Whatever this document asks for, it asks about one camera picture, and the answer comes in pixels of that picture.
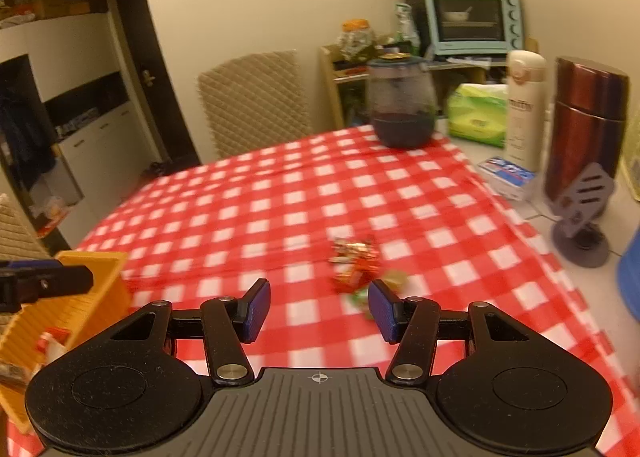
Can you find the dark door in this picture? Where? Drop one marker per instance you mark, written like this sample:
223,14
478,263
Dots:
150,87

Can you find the grey phone stand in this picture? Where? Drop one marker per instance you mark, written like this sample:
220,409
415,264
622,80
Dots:
582,247

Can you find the quilted chair back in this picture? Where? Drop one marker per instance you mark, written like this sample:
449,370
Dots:
255,102

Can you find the dark hanging clothes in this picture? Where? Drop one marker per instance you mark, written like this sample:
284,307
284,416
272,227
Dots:
22,137

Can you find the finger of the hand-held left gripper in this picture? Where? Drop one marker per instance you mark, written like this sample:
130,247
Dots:
60,281

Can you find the blue white flat packet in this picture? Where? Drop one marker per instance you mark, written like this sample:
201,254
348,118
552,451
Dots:
507,177

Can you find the beige quilted chair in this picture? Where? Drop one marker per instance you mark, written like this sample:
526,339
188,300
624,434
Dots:
17,232

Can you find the green tissue pack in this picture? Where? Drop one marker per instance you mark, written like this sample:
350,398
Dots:
475,117

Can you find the glass jar with dark liquid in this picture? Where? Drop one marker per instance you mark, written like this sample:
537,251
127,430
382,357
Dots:
400,107

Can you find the small red snack packet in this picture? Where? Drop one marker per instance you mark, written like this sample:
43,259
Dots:
357,275

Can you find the orange lid jar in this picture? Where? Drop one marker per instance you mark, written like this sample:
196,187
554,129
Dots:
357,39

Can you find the red gold foil candy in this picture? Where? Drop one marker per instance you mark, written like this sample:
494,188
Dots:
352,248

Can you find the white cabinet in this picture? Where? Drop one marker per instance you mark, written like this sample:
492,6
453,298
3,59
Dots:
100,147

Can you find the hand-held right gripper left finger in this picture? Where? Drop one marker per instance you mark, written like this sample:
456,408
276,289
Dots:
255,309

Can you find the blue thermos jug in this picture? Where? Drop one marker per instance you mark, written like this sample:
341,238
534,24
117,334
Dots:
631,277

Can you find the red white checkered tablecloth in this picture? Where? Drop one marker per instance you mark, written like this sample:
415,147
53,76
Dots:
300,197

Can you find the white insulated bottle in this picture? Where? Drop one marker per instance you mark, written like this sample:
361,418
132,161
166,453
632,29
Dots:
524,117

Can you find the wooden shelf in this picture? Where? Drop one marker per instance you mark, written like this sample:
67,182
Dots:
330,87

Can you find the dark shoes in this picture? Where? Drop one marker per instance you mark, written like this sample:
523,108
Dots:
156,169

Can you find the yellow plastic basket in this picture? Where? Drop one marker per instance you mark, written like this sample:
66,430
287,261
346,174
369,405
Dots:
100,297

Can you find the cardboard boxes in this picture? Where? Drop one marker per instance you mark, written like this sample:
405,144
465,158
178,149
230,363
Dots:
50,7

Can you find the large red snack packet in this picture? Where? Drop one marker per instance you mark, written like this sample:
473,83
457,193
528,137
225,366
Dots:
52,344

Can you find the yellow green snack wrapper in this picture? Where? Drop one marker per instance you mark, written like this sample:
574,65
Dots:
392,280

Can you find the brown metal thermos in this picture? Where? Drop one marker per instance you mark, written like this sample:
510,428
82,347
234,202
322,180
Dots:
585,122

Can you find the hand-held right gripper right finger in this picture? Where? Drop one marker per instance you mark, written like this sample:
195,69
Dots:
384,309

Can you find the light blue toaster oven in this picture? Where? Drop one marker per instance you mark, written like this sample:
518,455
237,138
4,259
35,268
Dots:
512,22

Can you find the green white bag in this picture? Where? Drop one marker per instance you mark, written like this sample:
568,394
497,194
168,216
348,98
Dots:
406,27

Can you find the white bowl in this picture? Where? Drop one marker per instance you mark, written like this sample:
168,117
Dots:
455,15

